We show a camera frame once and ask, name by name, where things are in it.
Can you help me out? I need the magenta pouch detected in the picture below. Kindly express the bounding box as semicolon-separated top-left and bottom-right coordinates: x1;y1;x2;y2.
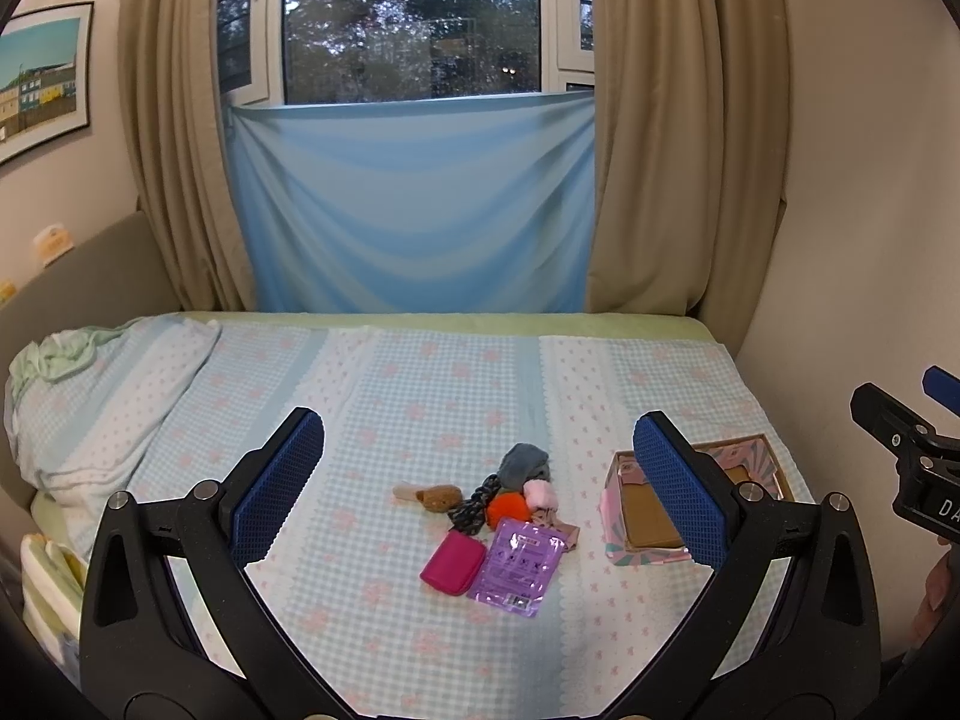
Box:
420;530;487;596

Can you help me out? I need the pink fluffy pompom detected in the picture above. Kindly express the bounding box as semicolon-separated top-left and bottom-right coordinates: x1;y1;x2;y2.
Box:
523;479;558;512

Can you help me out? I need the brown plush toy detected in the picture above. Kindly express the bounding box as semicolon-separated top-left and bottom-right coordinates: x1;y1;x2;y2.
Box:
392;484;464;514

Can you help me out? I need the black patterned scrunchie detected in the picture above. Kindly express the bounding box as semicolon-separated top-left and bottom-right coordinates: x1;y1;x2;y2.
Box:
448;475;501;536

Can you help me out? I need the orange fluffy pompom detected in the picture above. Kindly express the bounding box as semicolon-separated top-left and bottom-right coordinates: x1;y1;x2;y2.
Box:
485;491;532;532

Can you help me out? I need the grey fuzzy sock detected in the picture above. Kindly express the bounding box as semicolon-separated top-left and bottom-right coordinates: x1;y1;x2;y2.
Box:
496;444;550;493

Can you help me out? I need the person's right hand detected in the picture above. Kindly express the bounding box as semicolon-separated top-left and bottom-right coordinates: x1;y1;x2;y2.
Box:
911;551;952;649

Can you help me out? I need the striped folded cloth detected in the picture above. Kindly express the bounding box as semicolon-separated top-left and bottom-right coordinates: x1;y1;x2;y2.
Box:
20;533;86;688

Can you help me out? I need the pink cardboard box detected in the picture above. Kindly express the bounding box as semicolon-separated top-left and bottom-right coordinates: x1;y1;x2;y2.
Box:
599;434;794;567

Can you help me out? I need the pillow in checkered cover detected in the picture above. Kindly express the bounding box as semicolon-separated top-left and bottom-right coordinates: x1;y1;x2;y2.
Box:
3;314;221;520

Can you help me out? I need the mint green cloth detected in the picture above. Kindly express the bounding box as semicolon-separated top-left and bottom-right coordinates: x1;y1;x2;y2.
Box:
8;320;133;400

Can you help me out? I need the blue checkered bedspread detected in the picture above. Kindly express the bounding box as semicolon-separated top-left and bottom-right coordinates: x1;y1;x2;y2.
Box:
73;313;820;720

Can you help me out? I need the grey headboard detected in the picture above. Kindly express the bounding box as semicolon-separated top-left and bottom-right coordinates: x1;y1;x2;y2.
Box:
0;209;176;511

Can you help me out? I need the yellow object on headboard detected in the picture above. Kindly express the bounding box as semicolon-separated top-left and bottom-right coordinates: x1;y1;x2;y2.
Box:
32;224;75;268

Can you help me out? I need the right beige curtain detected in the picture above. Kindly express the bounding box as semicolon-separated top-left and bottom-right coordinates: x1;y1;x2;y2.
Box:
587;0;791;344

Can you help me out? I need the beige curtain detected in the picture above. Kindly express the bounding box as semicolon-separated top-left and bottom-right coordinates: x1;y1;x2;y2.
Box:
117;0;256;310
587;0;791;344

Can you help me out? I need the light blue hanging sheet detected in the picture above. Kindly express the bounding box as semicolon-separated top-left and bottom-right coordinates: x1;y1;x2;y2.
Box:
226;91;596;314

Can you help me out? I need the left beige curtain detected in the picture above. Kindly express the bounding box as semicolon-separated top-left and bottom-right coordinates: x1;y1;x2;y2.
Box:
117;0;256;310

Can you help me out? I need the framed picture on wall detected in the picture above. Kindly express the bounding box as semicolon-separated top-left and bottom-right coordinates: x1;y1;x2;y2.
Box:
0;2;94;164

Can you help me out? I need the window with white frame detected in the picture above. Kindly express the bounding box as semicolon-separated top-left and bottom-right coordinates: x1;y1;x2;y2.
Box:
217;0;594;106

